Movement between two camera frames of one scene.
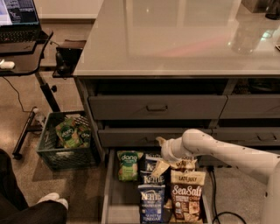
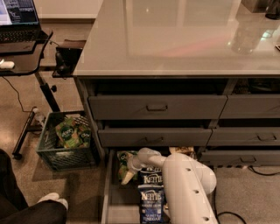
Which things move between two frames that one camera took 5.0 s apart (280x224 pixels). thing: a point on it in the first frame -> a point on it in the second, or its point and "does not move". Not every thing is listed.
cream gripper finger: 160,167 -> 128,177
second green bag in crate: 84,136 does not move
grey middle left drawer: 141,137 does not move
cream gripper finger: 162,141 -> 129,157
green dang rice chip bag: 128,168 does not move
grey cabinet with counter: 153,69 does not move
